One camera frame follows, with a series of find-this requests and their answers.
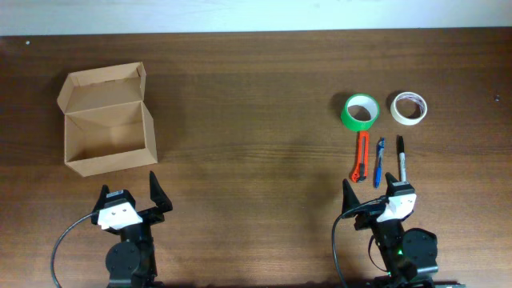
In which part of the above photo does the orange utility knife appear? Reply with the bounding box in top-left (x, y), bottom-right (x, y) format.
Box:
top-left (350, 131), bottom-right (370, 182)

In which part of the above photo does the blue ballpoint pen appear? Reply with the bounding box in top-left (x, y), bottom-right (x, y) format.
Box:
top-left (374, 138), bottom-right (386, 188)

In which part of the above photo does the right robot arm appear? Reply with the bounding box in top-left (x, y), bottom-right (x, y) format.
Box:
top-left (338, 173), bottom-right (438, 287)

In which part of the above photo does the black white marker pen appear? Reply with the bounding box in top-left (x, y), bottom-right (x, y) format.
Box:
top-left (397, 135), bottom-right (406, 182)

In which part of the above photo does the brown cardboard box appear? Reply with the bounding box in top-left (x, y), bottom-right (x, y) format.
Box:
top-left (57, 62), bottom-right (158, 177)

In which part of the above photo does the beige masking tape roll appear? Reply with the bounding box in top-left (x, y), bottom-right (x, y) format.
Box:
top-left (390, 92), bottom-right (428, 126)

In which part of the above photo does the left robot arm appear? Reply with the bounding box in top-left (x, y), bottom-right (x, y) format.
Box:
top-left (91, 172), bottom-right (173, 288)

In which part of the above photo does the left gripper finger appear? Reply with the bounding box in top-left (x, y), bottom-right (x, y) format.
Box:
top-left (98, 185), bottom-right (110, 206)
top-left (149, 171), bottom-right (173, 212)

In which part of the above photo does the green tape roll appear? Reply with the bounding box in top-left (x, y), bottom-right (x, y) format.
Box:
top-left (340, 94), bottom-right (380, 132)

